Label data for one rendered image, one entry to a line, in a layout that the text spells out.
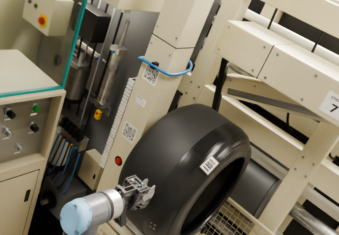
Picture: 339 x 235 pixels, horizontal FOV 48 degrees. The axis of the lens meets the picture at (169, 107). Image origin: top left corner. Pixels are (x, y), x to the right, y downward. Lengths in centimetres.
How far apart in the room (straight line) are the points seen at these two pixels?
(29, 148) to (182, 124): 78
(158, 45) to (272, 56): 44
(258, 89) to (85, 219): 98
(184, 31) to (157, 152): 45
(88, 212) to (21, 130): 78
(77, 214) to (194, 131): 54
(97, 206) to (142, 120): 59
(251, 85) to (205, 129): 42
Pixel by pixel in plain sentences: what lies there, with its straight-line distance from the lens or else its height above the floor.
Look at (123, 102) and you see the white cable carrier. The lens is 164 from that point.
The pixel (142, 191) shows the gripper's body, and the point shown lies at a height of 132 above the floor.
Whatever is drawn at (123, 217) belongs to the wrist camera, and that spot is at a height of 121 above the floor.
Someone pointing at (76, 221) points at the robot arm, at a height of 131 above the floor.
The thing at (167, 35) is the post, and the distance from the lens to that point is 145.
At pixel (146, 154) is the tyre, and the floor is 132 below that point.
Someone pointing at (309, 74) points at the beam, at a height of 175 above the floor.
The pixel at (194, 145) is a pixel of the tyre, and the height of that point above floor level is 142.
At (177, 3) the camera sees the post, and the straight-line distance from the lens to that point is 143.
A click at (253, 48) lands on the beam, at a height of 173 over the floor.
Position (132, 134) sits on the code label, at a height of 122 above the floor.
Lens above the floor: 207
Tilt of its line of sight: 26 degrees down
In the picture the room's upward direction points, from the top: 23 degrees clockwise
